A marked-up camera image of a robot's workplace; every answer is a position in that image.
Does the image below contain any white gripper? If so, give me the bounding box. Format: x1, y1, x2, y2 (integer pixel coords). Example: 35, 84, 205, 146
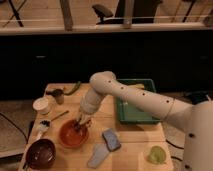
76, 88, 106, 127

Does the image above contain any dark grape bunch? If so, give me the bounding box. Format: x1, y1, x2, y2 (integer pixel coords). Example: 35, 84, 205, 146
74, 121, 91, 132

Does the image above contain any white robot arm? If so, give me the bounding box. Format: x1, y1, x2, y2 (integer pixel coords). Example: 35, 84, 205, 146
76, 71, 213, 171

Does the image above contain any red bowl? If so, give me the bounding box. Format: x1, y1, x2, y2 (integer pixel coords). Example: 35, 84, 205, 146
58, 120, 89, 148

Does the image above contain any dark purple bowl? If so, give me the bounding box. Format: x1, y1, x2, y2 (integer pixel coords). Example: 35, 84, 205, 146
25, 139, 56, 170

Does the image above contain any wooden stick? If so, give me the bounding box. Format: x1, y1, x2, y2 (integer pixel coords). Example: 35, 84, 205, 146
50, 110, 69, 122

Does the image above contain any green chili pepper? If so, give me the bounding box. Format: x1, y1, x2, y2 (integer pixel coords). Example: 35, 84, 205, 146
64, 81, 81, 96

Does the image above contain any small metal cup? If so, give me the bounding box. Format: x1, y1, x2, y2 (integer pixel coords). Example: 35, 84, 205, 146
51, 89, 64, 105

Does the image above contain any blue sponge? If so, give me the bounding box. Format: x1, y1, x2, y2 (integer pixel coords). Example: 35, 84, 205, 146
102, 129, 121, 151

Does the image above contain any pale blue cloth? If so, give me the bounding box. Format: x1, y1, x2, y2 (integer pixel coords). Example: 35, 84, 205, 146
87, 144, 109, 169

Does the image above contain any green plastic tray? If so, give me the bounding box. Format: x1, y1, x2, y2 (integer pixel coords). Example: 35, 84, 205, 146
115, 79, 160, 124

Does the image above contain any white brush with black bristles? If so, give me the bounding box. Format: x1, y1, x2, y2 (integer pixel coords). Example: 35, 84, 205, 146
36, 120, 50, 140

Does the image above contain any white cup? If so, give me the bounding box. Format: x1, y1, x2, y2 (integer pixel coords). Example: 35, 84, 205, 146
33, 97, 50, 115

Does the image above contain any black office chair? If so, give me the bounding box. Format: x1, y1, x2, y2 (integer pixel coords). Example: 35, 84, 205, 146
92, 0, 162, 25

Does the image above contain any black cable on floor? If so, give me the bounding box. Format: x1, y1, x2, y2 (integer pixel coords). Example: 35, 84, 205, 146
0, 112, 29, 144

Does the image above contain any wooden post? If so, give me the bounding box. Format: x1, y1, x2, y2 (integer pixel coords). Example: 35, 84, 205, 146
60, 0, 73, 31

